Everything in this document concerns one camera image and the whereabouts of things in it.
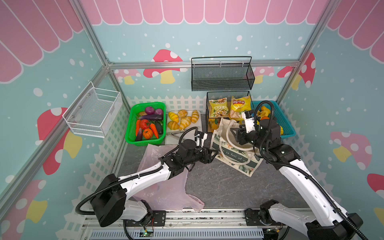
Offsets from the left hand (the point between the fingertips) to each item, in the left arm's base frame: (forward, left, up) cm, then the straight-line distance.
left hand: (213, 153), depth 77 cm
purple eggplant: (+36, +42, -13) cm, 57 cm away
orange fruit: (+33, -38, -8) cm, 51 cm away
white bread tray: (+23, +26, -18) cm, 39 cm away
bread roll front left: (+31, +27, -15) cm, 44 cm away
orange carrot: (+27, +40, -16) cm, 51 cm away
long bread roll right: (+42, +11, -17) cm, 46 cm away
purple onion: (+42, +45, -12) cm, 63 cm away
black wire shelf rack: (+52, -2, -4) cm, 52 cm away
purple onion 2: (+42, +39, -13) cm, 59 cm away
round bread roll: (+43, +21, -15) cm, 50 cm away
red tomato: (+30, +48, -13) cm, 57 cm away
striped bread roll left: (+41, +28, -17) cm, 52 cm away
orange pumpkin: (+22, +43, -14) cm, 50 cm away
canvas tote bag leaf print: (+4, -11, -7) cm, 14 cm away
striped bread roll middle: (+34, +18, -16) cm, 42 cm away
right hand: (+7, -10, +13) cm, 17 cm away
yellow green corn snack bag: (+32, -5, +2) cm, 32 cm away
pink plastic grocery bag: (-16, +22, -16) cm, 32 cm away
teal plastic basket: (+25, -53, -11) cm, 59 cm away
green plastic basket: (+27, +56, -12) cm, 63 cm away
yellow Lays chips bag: (+33, -18, +4) cm, 37 cm away
